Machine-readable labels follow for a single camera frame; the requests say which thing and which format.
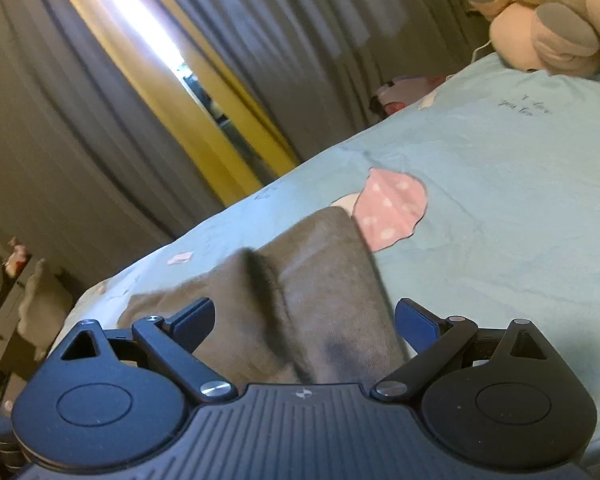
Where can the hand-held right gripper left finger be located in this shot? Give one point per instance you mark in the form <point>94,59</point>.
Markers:
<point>194,322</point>

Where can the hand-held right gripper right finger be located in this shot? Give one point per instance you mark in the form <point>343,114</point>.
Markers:
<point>416,322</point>

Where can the pale cloth-covered chair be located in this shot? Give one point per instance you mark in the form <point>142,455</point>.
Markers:
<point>40,310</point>

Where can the light blue printed bed sheet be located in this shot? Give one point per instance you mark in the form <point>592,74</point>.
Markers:
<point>505,185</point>

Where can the pink ornament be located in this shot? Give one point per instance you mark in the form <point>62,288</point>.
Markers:
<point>16,257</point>

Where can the yellow curtain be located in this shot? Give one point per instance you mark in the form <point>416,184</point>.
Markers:
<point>180,120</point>
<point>260,130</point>

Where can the pink clothes pile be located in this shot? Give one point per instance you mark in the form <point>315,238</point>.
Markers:
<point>405,92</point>

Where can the grey curtain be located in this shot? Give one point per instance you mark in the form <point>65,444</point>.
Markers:
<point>55,135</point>
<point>305,35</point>

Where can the pink plush toy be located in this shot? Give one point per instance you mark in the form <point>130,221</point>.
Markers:
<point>545,30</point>

